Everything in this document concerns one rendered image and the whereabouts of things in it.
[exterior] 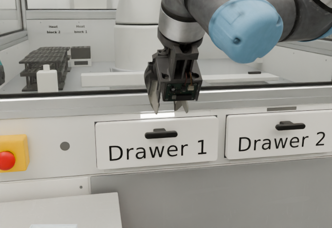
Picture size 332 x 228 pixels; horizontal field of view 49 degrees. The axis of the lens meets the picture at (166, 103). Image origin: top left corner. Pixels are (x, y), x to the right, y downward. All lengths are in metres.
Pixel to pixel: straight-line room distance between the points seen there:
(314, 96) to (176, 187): 0.42
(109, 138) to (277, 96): 0.42
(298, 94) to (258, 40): 0.55
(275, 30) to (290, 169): 0.64
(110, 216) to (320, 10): 0.56
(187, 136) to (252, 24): 0.50
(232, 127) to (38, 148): 0.45
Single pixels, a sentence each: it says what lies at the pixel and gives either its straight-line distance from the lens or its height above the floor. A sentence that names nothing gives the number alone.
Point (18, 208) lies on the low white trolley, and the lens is 0.88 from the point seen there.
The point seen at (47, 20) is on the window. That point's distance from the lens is 0.84.
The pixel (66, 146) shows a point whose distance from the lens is 0.87.
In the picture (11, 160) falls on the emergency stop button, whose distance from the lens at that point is 0.82.
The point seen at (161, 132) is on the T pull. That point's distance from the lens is 0.82.
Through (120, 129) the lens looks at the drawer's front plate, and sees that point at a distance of 0.84.
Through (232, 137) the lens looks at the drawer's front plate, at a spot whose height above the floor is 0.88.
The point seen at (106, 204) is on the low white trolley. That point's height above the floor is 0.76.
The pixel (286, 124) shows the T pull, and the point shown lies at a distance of 0.92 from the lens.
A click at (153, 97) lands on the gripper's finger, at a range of 0.70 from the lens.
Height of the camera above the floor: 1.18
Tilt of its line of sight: 14 degrees down
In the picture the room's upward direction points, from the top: straight up
